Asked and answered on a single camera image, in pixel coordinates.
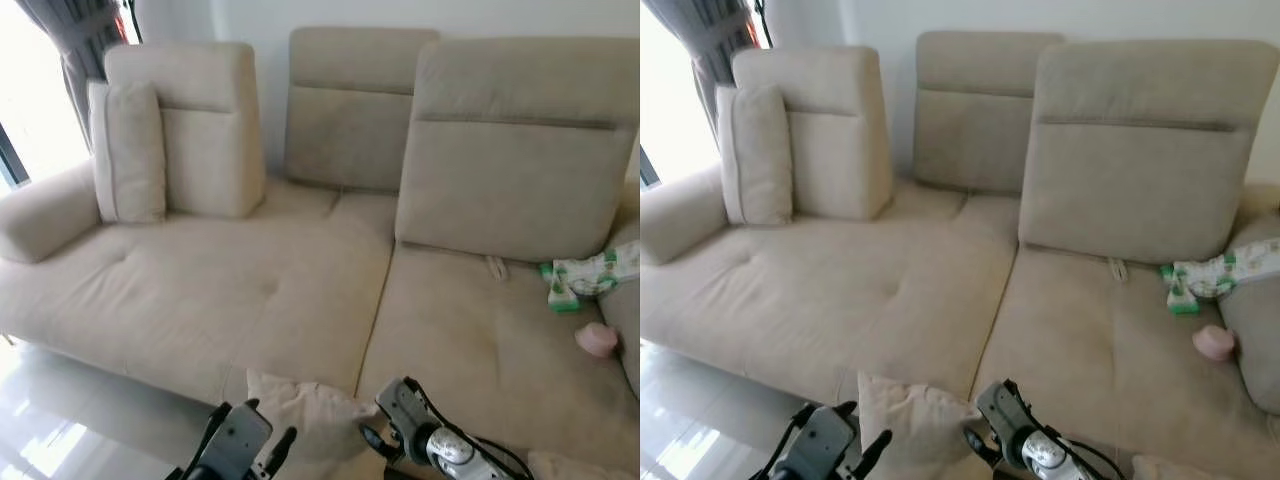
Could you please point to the green and white patterned cloth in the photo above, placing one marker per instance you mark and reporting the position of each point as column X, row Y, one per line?
column 1215, row 272
column 595, row 270

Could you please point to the grey curtain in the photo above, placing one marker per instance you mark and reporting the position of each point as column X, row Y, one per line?
column 710, row 35
column 80, row 40

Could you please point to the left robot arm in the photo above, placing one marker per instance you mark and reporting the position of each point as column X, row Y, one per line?
column 785, row 470
column 195, row 470

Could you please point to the small upright beige pillow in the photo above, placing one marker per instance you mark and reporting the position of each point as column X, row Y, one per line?
column 756, row 158
column 128, row 155

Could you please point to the beige fabric sofa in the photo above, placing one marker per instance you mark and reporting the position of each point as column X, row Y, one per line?
column 250, row 290
column 860, row 290

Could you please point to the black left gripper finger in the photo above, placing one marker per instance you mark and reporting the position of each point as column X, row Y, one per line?
column 798, row 428
column 877, row 448
column 283, row 447
column 213, row 428

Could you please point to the beige sofa backrest with seam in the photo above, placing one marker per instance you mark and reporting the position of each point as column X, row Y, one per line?
column 350, row 130
column 975, row 135

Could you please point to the small pink object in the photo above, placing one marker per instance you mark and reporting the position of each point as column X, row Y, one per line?
column 597, row 340
column 1214, row 343

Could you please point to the beige sofa pull tab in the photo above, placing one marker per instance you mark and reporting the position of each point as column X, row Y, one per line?
column 495, row 267
column 1118, row 269

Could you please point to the beige sofa armrest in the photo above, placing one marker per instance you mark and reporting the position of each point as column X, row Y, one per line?
column 675, row 215
column 40, row 215
column 1255, row 340

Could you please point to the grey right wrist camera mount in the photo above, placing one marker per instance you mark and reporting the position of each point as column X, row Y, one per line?
column 405, row 410
column 1003, row 412

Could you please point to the wide beige sofa backrest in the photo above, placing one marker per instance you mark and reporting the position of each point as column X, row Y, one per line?
column 1135, row 185
column 510, row 180

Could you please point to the beige pillow corner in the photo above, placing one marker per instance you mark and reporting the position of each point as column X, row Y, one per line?
column 560, row 468

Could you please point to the bright window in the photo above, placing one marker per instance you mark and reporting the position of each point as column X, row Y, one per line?
column 665, row 110
column 30, row 100

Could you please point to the narrow beige sofa backrest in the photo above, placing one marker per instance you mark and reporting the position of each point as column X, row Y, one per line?
column 210, row 150
column 840, row 150

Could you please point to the beige square pillow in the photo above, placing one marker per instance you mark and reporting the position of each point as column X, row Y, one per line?
column 920, row 420
column 312, row 418

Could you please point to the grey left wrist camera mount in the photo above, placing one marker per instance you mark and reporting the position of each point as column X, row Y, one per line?
column 238, row 437
column 825, row 440

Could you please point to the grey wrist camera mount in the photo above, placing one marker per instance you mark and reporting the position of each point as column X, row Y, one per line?
column 1003, row 412
column 405, row 410
column 238, row 437
column 825, row 440

